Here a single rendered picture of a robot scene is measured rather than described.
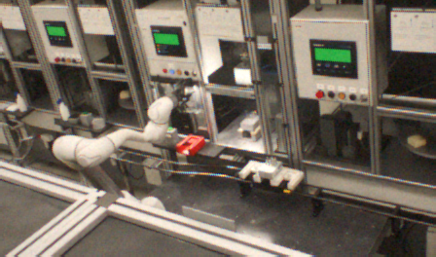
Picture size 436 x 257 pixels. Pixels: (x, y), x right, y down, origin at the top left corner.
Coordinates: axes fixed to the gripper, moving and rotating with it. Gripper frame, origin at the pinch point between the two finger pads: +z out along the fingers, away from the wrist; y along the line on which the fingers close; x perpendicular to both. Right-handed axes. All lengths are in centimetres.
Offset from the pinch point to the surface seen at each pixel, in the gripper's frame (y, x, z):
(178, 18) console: 42.3, -1.8, 5.3
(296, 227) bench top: -77, -69, -31
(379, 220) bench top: -80, -110, -13
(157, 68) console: 9.6, 28.7, 9.8
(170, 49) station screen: 23.5, 9.9, 4.9
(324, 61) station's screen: 13, -93, -7
